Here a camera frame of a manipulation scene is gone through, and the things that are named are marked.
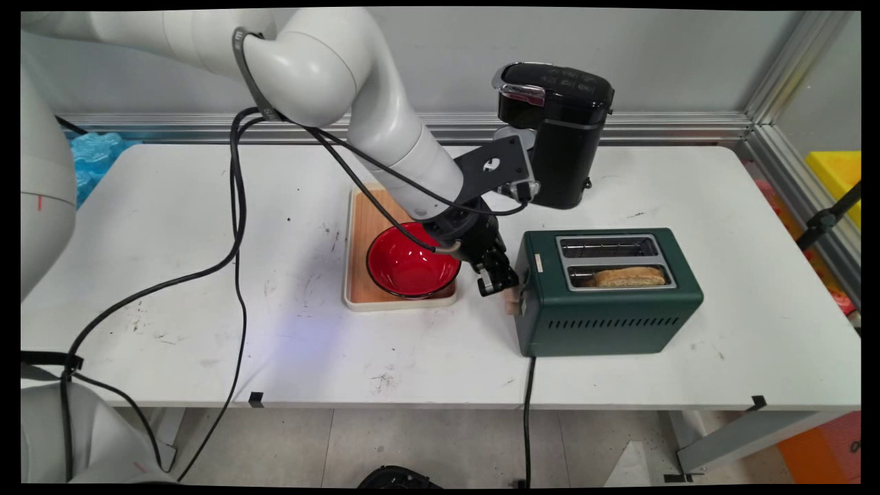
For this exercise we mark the black round floor object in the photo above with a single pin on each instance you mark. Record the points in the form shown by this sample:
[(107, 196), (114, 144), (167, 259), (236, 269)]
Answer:
[(395, 478)]

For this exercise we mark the red bowl with black rim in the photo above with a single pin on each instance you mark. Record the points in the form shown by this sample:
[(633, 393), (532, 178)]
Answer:
[(405, 265)]

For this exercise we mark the slanted aluminium side rail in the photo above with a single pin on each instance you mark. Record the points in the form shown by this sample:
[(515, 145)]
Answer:
[(804, 192)]

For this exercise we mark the wooden tray with white rim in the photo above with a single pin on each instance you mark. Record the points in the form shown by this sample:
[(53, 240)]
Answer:
[(364, 227)]

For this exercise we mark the grey table leg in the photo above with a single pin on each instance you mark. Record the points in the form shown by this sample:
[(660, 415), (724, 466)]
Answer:
[(742, 436)]

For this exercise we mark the dark green toaster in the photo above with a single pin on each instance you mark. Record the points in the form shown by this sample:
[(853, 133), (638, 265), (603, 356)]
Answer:
[(605, 320)]

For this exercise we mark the black tripod stand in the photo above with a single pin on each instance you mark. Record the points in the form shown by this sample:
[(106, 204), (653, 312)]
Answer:
[(821, 221)]

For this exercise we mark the black tape piece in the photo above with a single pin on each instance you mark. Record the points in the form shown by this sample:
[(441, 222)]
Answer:
[(758, 402), (256, 399)]

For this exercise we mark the black coffee machine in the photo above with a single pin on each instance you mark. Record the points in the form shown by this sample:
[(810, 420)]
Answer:
[(564, 137)]

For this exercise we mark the red packaged items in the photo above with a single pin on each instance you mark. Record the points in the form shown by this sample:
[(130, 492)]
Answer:
[(777, 203)]

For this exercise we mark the blue plastic bag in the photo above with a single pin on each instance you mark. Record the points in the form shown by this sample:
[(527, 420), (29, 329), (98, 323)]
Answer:
[(96, 155)]

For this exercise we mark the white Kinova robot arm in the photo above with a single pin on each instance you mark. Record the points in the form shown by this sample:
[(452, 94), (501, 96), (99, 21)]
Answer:
[(385, 117)]

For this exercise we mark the beige toaster knob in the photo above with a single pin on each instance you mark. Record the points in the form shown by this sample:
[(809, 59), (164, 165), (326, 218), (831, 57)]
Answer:
[(514, 306)]

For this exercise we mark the yellow plastic bin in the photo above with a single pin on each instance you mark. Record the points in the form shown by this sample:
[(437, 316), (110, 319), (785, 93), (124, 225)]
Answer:
[(839, 172)]

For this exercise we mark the horizontal aluminium frame rail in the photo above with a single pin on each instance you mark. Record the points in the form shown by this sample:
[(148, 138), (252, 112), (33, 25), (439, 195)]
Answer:
[(172, 127)]

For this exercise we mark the toast slice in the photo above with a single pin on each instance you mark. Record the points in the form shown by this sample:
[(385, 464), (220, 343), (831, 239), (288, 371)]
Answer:
[(629, 276)]

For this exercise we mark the vertical aluminium frame post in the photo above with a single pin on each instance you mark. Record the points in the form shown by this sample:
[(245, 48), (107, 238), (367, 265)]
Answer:
[(790, 65)]

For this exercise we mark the orange floor box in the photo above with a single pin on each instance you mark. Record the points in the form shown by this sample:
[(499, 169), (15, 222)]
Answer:
[(818, 454)]

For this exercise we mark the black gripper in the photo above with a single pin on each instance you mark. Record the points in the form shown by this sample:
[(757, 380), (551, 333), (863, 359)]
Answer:
[(464, 234)]

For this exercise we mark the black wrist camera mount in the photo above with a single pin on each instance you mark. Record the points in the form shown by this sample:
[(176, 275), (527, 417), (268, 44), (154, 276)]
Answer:
[(491, 165)]

